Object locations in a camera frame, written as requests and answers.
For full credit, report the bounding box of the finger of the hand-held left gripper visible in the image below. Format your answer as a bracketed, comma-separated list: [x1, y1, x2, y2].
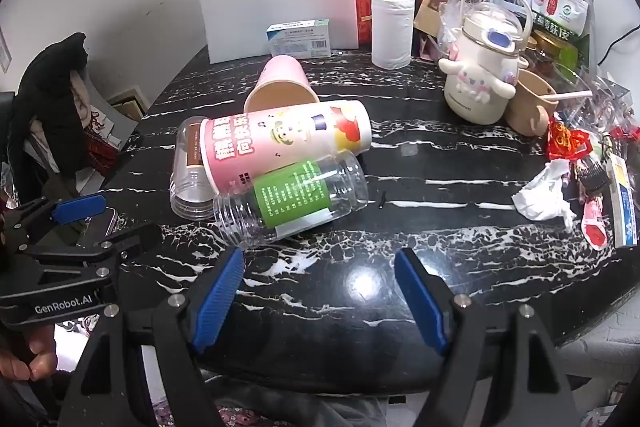
[20, 221, 164, 280]
[0, 193, 107, 255]

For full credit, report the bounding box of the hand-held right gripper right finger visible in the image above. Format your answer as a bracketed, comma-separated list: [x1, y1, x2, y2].
[394, 248, 584, 427]

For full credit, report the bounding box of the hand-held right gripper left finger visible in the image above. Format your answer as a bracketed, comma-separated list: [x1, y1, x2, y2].
[57, 248, 246, 427]

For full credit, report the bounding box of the tall pink printed cup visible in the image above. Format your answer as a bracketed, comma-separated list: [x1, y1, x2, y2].
[199, 100, 372, 192]

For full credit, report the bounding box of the plain pink cup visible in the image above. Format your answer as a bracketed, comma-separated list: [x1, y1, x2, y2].
[243, 55, 319, 114]

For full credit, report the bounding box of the beige plastic cup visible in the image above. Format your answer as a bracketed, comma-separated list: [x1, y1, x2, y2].
[505, 69, 559, 138]

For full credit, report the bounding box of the person's left hand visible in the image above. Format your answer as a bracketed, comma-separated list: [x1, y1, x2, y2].
[0, 323, 59, 383]

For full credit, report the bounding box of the clear jar with brown label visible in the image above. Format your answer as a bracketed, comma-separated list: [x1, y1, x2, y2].
[170, 116, 219, 221]

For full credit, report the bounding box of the black cloth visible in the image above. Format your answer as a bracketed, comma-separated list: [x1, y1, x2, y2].
[11, 32, 92, 175]

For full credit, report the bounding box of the clear jar with green label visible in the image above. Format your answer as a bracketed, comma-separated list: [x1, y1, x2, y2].
[212, 150, 369, 250]

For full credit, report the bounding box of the crumpled white tissue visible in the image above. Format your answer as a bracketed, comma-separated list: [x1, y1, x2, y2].
[511, 158, 577, 228]

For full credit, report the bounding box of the red white sachet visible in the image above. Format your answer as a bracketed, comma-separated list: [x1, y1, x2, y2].
[581, 197, 610, 251]

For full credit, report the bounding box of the black hair brush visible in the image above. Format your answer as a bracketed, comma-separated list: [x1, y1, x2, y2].
[575, 159, 611, 196]

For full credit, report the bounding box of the red candy wrapper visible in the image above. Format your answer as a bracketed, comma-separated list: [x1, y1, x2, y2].
[546, 117, 593, 160]

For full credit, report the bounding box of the blue white flat box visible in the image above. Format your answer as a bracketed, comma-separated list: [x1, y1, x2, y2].
[602, 154, 640, 249]

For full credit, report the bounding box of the white cartoon dog kettle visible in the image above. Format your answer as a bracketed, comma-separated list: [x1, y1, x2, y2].
[438, 0, 533, 125]

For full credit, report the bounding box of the white plastic spoon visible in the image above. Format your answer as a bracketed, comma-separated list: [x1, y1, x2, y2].
[542, 90, 593, 105]

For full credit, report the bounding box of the white blue medicine box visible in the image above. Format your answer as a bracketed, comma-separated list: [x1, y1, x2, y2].
[266, 19, 333, 59]

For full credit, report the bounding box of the clear plastic bag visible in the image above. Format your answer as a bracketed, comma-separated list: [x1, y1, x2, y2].
[555, 64, 632, 134]

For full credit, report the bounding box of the white toilet paper roll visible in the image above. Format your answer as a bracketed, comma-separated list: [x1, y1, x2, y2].
[370, 0, 416, 70]

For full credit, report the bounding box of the green white packet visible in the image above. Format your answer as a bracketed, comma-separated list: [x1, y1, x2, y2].
[532, 14, 591, 70]

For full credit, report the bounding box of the brown kraft paper bag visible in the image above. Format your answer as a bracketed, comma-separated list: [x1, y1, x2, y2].
[414, 0, 489, 52]

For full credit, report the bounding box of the red bottle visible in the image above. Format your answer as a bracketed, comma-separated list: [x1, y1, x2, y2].
[353, 0, 377, 45]

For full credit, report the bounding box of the black cable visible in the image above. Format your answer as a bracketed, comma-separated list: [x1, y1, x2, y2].
[597, 24, 640, 72]

